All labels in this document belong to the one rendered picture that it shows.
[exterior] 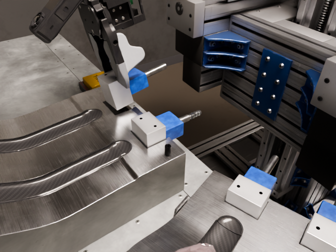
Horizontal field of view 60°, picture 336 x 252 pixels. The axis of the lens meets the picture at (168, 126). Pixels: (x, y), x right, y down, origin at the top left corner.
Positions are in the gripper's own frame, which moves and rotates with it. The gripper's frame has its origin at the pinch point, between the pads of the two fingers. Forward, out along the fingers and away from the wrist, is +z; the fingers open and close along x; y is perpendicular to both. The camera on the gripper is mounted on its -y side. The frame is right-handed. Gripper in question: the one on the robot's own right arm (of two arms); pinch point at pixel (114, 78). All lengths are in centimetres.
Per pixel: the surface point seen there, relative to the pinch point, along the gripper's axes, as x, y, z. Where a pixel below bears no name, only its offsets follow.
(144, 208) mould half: -16.2, -7.7, 14.8
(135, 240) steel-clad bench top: -19.3, -11.5, 15.8
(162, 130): -13.1, 0.4, 5.3
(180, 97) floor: 115, 83, 92
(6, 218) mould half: -15.2, -23.4, 2.9
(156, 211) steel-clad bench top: -16.9, -6.2, 16.2
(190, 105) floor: 103, 82, 94
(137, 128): -10.3, -2.5, 4.6
